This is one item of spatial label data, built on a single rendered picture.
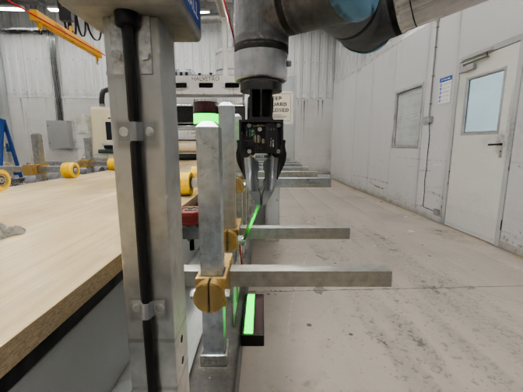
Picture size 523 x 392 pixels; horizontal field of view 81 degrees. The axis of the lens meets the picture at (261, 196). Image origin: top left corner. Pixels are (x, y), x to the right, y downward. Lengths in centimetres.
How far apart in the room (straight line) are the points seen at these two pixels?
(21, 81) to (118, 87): 1152
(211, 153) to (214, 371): 36
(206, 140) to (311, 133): 933
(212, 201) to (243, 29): 27
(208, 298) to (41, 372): 23
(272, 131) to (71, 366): 47
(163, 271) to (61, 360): 35
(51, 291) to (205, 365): 28
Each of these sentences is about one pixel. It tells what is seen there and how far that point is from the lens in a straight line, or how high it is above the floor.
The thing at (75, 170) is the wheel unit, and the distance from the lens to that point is 184.
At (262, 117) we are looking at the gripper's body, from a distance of 49.
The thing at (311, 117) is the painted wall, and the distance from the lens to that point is 981.
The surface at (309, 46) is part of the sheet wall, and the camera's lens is 1016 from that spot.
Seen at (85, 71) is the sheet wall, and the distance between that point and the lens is 1085.
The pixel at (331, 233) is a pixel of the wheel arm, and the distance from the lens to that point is 81.
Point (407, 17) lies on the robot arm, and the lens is 60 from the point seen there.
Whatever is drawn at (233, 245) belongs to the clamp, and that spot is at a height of 84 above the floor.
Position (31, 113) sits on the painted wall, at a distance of 1150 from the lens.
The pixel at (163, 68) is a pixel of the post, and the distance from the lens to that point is 23.
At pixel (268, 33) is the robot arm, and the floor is 124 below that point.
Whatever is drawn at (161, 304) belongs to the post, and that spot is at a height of 96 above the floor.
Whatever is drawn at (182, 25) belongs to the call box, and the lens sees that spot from 24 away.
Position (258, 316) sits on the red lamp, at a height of 70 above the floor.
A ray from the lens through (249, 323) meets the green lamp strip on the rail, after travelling 69.
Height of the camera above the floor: 107
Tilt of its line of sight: 10 degrees down
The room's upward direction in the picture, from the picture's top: straight up
